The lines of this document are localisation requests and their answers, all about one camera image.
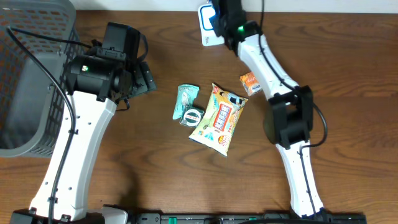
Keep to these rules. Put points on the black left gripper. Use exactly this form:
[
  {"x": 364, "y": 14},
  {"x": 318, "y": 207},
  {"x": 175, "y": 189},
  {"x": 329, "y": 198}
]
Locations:
[{"x": 147, "y": 82}]

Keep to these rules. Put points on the mint green snack packet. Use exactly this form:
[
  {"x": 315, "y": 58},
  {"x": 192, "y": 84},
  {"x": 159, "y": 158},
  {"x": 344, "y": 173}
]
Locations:
[{"x": 186, "y": 95}]

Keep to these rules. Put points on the round dark green packet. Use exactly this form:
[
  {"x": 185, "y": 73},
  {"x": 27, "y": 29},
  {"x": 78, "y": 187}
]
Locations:
[{"x": 191, "y": 116}]

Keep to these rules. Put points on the small orange juice carton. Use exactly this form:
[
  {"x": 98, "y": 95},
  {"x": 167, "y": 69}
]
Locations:
[{"x": 250, "y": 83}]

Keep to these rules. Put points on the yellow snack bag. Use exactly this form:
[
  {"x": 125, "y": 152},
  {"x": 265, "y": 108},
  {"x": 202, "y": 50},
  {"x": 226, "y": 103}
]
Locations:
[{"x": 217, "y": 126}]

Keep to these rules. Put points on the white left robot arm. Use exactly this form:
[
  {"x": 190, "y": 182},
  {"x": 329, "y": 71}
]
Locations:
[{"x": 95, "y": 86}]

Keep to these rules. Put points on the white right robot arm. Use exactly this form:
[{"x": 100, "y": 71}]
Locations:
[{"x": 289, "y": 117}]

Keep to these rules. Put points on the white barcode scanner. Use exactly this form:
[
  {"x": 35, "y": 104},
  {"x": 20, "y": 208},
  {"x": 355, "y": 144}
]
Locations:
[{"x": 208, "y": 36}]

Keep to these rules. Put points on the grey plastic mesh basket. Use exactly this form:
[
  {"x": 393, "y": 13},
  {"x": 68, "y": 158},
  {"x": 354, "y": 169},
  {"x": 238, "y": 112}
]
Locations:
[{"x": 31, "y": 107}]

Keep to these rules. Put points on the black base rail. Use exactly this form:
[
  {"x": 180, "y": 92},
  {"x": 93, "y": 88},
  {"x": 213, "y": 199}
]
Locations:
[{"x": 278, "y": 218}]

